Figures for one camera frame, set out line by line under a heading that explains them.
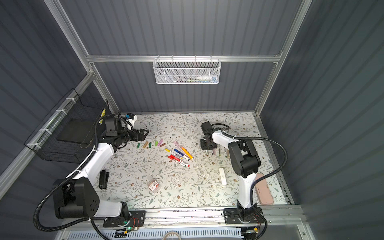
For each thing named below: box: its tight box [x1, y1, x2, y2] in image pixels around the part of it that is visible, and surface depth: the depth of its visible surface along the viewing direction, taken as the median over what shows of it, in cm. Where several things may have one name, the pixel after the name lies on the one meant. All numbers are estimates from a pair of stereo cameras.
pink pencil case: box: [254, 172, 274, 205], surface depth 80 cm
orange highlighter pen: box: [181, 147, 194, 160], surface depth 98 cm
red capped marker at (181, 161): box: [170, 154, 190, 167], surface depth 95 cm
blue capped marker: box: [174, 148, 190, 161], surface depth 98 cm
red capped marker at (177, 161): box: [167, 156, 187, 168], surface depth 95 cm
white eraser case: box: [219, 167, 227, 187], surface depth 85 cm
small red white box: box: [147, 179, 161, 193], surface depth 84 cm
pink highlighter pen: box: [173, 141, 185, 152], surface depth 104 cm
